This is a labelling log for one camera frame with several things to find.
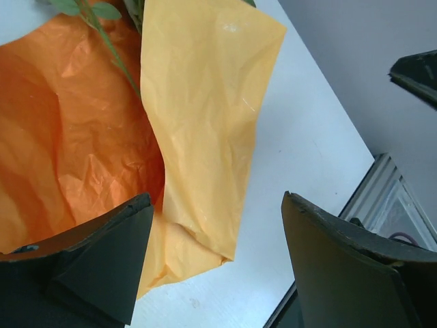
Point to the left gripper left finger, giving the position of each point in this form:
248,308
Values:
87,276

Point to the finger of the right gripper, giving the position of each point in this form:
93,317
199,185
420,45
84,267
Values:
417,74

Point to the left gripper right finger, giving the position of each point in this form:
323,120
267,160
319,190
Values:
347,276

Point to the orange wrapping paper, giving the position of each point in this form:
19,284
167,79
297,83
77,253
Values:
62,168

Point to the artificial flower bunch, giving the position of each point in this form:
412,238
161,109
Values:
187,56

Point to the aluminium frame rail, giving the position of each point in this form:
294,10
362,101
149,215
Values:
385,205

